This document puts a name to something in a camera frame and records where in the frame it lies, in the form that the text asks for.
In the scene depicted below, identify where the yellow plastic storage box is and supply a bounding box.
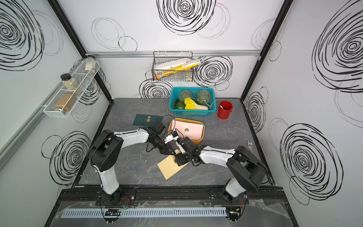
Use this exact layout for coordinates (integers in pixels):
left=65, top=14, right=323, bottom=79
left=168, top=118, right=205, bottom=144

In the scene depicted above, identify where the pink envelope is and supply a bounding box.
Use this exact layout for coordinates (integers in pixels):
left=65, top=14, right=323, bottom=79
left=170, top=120, right=204, bottom=141

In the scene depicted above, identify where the dark green envelope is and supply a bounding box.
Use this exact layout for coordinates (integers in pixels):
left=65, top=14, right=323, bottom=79
left=132, top=114, right=163, bottom=127

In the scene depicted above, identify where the tan kraft envelope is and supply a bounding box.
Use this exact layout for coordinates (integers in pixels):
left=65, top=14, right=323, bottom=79
left=157, top=155, right=189, bottom=180

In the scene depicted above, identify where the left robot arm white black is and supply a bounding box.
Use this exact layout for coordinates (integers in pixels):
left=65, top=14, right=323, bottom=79
left=87, top=122, right=178, bottom=195

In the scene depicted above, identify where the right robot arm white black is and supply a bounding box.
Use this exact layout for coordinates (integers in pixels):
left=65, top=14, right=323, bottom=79
left=175, top=137, right=267, bottom=200

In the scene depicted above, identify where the yellow white box in basket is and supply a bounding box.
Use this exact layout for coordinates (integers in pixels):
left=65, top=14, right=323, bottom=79
left=153, top=58, right=201, bottom=80

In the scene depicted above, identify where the green pepper toy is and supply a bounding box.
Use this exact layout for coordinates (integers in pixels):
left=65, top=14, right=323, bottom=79
left=173, top=101, right=186, bottom=109

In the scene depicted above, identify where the yellow cabbage toy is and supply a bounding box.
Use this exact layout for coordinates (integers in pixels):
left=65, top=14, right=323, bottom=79
left=184, top=97, right=209, bottom=110

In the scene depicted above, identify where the teal plastic basket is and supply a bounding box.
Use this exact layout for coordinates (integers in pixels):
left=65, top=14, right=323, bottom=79
left=169, top=87, right=217, bottom=116

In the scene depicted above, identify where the left green melon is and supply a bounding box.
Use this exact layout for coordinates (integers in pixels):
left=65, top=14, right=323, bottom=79
left=178, top=90, right=193, bottom=102

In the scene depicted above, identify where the green melon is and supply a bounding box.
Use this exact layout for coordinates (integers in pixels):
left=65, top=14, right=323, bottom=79
left=196, top=89, right=212, bottom=105
left=178, top=90, right=193, bottom=102

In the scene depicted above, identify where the red cup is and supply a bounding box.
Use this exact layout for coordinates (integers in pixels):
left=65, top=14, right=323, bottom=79
left=217, top=101, right=233, bottom=120

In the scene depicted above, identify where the right green melon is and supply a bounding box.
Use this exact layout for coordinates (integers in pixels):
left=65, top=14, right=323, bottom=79
left=196, top=89, right=212, bottom=105

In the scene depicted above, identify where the silver fork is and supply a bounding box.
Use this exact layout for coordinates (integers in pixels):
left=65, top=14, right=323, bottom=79
left=248, top=140, right=253, bottom=152

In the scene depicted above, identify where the clear jar far shelf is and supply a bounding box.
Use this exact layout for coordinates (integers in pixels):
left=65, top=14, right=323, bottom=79
left=85, top=55, right=96, bottom=73

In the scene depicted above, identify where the jar with black lid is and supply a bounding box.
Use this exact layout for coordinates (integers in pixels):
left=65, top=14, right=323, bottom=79
left=60, top=73, right=79, bottom=91

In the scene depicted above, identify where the white slotted cable duct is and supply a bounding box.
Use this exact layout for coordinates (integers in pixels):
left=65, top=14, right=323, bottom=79
left=61, top=207, right=227, bottom=218

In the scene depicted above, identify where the black wire wall basket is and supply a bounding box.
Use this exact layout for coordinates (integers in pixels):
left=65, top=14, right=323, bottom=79
left=151, top=51, right=193, bottom=82

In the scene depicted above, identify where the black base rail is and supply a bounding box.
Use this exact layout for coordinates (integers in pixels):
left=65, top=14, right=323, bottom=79
left=57, top=185, right=286, bottom=206

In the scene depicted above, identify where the white wire wall shelf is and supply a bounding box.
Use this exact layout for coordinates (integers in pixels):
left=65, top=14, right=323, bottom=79
left=43, top=59, right=101, bottom=124

